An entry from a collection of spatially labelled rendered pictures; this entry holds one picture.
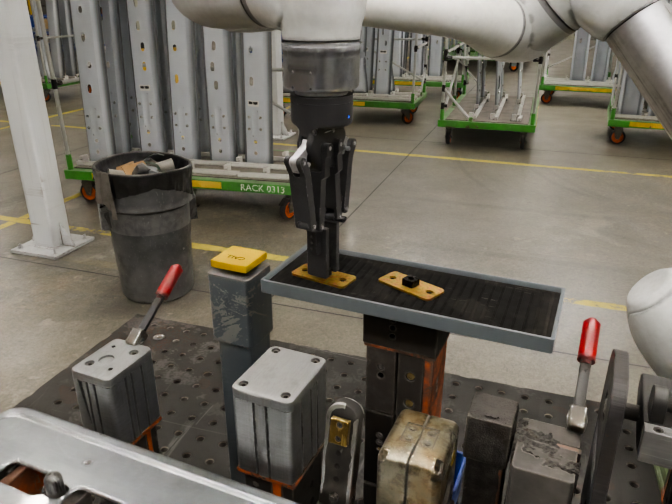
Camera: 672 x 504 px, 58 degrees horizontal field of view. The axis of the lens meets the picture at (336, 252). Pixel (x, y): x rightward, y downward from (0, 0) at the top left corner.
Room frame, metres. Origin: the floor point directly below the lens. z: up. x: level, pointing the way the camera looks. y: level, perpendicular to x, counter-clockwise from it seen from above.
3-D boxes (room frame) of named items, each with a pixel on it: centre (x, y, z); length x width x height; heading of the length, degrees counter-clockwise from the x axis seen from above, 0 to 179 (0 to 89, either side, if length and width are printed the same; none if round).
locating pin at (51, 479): (0.52, 0.31, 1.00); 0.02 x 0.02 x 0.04
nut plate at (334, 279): (0.73, 0.02, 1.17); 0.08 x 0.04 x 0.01; 58
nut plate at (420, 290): (0.70, -0.10, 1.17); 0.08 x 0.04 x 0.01; 46
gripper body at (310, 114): (0.73, 0.02, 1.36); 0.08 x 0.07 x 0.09; 149
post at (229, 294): (0.81, 0.14, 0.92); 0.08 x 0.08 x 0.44; 66
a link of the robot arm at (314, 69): (0.73, 0.02, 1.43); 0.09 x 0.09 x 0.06
